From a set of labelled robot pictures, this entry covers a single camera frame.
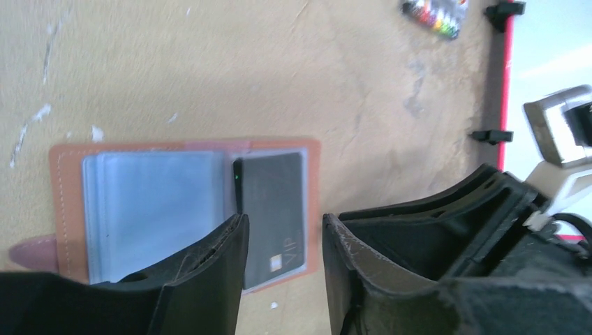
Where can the pink framed whiteboard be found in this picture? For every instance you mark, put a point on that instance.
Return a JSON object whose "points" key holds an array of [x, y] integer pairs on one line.
{"points": [[546, 102]]}

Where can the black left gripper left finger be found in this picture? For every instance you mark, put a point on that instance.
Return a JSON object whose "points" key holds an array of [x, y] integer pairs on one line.
{"points": [[194, 291]]}

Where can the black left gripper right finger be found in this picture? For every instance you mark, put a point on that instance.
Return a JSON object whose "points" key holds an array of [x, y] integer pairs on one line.
{"points": [[369, 294]]}

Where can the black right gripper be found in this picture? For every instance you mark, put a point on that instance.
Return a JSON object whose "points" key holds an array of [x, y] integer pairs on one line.
{"points": [[475, 228]]}

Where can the pink leather card holder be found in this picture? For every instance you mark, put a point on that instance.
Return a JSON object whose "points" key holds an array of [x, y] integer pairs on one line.
{"points": [[121, 207]]}

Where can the pack of coloured markers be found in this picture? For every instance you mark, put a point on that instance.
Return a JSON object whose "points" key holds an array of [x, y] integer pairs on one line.
{"points": [[443, 17]]}

